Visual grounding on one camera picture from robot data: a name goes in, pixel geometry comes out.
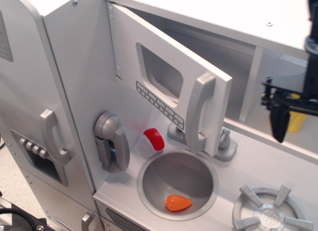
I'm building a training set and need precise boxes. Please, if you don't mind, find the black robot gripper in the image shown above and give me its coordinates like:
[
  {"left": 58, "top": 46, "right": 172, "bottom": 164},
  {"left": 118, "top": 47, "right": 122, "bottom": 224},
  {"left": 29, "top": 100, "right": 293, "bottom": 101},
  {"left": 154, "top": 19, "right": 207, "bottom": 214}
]
[{"left": 260, "top": 37, "right": 318, "bottom": 144}]

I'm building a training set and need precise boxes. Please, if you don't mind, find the white microwave door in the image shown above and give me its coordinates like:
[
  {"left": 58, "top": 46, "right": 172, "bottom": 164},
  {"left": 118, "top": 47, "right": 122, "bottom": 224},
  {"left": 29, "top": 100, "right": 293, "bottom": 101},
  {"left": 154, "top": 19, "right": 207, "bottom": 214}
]
[{"left": 107, "top": 2, "right": 232, "bottom": 156}]

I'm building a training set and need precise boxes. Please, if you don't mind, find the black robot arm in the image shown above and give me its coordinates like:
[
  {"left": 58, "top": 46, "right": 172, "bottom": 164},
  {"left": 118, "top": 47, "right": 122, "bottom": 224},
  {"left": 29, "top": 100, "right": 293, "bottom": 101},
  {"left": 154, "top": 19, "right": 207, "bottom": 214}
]
[{"left": 261, "top": 0, "right": 318, "bottom": 143}]

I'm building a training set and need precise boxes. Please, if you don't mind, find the yellow toy bell pepper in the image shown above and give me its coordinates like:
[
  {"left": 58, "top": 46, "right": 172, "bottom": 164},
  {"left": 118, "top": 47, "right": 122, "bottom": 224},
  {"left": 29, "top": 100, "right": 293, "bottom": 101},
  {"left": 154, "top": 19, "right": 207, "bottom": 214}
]
[{"left": 287, "top": 93, "right": 309, "bottom": 134}]

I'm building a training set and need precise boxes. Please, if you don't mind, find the grey toy faucet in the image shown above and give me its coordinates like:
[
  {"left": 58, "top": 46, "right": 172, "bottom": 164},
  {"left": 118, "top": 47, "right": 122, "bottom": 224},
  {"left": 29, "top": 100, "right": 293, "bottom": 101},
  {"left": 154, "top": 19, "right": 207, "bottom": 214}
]
[{"left": 167, "top": 123, "right": 238, "bottom": 162}]

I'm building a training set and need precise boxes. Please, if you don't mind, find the grey toy stove burner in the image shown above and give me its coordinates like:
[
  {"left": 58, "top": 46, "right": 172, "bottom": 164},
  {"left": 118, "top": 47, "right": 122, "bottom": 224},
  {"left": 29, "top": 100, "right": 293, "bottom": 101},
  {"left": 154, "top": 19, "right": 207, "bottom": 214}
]
[{"left": 232, "top": 184, "right": 314, "bottom": 231}]

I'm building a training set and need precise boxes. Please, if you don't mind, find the grey round sink bowl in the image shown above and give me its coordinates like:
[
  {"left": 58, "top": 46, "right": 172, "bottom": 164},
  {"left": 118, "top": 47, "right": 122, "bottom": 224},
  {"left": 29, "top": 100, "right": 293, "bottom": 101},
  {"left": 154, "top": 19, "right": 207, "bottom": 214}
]
[{"left": 137, "top": 149, "right": 219, "bottom": 221}]

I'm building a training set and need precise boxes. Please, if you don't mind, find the red toy pepper slice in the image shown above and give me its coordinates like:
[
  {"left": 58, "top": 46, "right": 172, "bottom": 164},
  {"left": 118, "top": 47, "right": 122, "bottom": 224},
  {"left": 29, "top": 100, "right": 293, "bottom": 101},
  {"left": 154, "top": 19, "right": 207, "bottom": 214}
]
[{"left": 143, "top": 128, "right": 165, "bottom": 152}]

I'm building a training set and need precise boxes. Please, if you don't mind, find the orange toy carrot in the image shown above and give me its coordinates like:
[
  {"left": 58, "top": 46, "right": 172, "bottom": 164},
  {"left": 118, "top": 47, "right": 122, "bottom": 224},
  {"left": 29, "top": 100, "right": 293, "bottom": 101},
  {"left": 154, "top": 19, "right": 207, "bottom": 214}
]
[{"left": 164, "top": 194, "right": 193, "bottom": 212}]

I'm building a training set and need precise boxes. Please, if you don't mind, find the white toy fridge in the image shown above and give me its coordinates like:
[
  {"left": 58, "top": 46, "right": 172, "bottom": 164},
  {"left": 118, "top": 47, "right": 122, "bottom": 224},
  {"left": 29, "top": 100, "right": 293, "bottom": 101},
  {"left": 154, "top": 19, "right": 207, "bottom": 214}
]
[{"left": 0, "top": 0, "right": 104, "bottom": 231}]

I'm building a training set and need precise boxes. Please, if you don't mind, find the black equipment bottom left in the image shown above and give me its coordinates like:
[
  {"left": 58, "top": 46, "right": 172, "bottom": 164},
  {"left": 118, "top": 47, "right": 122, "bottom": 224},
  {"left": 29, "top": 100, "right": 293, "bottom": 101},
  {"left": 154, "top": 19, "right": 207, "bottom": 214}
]
[{"left": 0, "top": 193, "right": 54, "bottom": 231}]

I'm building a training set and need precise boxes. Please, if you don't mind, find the grey toy wall phone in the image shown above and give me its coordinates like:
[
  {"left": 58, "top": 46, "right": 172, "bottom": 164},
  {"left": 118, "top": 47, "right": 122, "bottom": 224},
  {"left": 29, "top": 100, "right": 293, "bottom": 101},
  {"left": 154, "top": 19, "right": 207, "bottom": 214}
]
[{"left": 94, "top": 112, "right": 130, "bottom": 173}]

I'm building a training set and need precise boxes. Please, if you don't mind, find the grey lower fridge handle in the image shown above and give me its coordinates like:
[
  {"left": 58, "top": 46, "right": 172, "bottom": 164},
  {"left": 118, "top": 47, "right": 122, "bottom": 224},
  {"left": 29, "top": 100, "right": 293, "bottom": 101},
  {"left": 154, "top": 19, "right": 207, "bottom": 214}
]
[{"left": 81, "top": 213, "right": 95, "bottom": 231}]

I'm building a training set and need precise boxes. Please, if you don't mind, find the grey fridge door handle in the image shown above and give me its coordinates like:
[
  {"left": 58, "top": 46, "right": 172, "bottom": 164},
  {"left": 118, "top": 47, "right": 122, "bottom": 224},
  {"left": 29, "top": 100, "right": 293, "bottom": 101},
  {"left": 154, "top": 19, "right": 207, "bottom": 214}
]
[{"left": 40, "top": 109, "right": 71, "bottom": 165}]

